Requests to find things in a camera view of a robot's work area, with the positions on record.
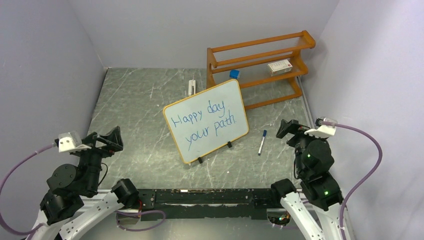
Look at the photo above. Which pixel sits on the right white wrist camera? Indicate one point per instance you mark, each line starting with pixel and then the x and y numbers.
pixel 326 127

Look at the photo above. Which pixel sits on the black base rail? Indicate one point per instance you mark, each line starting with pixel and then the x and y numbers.
pixel 252 203

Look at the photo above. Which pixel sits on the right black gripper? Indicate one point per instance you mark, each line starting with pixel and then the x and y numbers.
pixel 292 126

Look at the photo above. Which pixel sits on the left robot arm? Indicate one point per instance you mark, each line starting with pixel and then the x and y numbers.
pixel 69 183

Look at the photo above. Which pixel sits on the yellow framed whiteboard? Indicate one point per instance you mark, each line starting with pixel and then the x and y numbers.
pixel 206 121

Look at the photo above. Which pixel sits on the small blue box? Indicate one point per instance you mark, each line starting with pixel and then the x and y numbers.
pixel 234 74

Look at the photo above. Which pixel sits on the white red carton box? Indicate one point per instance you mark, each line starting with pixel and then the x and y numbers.
pixel 279 67

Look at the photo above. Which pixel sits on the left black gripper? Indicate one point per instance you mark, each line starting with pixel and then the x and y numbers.
pixel 113 139

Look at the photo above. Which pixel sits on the white whiteboard stand piece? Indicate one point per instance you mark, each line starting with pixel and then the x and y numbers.
pixel 191 87

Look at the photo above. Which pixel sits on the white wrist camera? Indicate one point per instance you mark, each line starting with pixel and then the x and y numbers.
pixel 70 142
pixel 326 127

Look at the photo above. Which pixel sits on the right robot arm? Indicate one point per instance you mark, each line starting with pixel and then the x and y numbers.
pixel 314 185

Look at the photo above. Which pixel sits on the aluminium frame profile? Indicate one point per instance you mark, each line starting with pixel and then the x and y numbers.
pixel 277 216

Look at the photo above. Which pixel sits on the blue whiteboard marker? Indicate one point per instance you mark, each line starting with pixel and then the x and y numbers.
pixel 261 145

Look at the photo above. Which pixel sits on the orange wooden shelf rack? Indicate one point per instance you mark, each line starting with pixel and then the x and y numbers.
pixel 251 59

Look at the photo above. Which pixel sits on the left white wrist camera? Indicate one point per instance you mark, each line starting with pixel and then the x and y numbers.
pixel 70 142

